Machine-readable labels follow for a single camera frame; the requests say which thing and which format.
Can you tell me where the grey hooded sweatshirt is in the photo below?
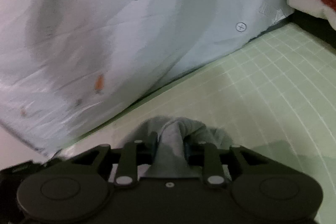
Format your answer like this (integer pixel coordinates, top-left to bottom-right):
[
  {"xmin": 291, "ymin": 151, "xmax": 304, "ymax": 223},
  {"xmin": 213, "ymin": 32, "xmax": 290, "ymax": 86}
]
[{"xmin": 117, "ymin": 116, "xmax": 233, "ymax": 178}]

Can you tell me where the green checked bed sheet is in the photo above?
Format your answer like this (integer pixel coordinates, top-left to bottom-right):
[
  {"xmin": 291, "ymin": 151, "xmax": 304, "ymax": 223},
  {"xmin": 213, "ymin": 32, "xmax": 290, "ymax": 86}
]
[{"xmin": 64, "ymin": 24, "xmax": 335, "ymax": 223}]

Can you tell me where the white folded cloth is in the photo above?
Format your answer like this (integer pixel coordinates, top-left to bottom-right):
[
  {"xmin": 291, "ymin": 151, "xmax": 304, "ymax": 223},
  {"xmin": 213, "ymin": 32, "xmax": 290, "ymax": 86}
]
[{"xmin": 286, "ymin": 0, "xmax": 335, "ymax": 30}]

